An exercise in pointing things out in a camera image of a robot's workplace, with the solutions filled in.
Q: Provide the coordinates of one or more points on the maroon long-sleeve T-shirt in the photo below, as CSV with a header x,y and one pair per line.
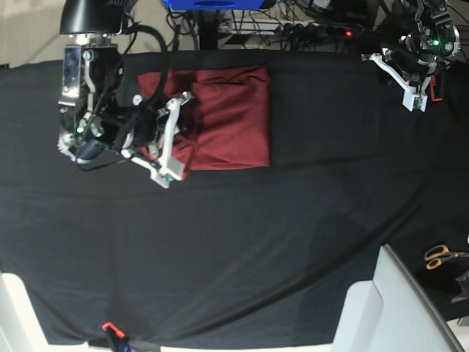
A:
x,y
231,111

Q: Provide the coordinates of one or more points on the white power strip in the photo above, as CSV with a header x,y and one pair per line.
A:
x,y
272,27

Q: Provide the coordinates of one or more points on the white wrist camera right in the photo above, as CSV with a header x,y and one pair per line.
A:
x,y
164,171

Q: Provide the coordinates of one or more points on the blue clamp at bottom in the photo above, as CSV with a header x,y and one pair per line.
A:
x,y
117,340

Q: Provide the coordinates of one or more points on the dark round fan base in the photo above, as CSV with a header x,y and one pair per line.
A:
x,y
128,4

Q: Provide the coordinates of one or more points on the crumpled black plastic piece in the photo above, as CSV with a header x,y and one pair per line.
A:
x,y
462,281

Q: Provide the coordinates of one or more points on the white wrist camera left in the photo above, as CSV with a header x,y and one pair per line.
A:
x,y
413,101

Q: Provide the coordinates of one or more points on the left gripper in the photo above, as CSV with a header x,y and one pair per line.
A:
x,y
410,71

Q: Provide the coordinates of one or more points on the orange black clamp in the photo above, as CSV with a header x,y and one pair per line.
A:
x,y
437,87

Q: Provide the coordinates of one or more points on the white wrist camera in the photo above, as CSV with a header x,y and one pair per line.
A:
x,y
413,101
164,171

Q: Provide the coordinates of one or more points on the yellow-handled scissors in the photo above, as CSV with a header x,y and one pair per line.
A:
x,y
439,255

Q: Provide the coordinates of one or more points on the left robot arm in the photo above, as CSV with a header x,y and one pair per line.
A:
x,y
425,50

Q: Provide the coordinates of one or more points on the blue plastic box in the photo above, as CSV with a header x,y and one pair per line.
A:
x,y
180,5

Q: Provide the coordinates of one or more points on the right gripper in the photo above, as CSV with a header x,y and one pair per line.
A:
x,y
153,136

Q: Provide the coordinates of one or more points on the black table cloth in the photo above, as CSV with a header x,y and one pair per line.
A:
x,y
256,258

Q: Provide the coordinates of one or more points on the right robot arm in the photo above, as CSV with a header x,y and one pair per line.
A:
x,y
91,118

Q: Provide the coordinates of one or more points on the black stand post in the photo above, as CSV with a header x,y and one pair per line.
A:
x,y
208,24

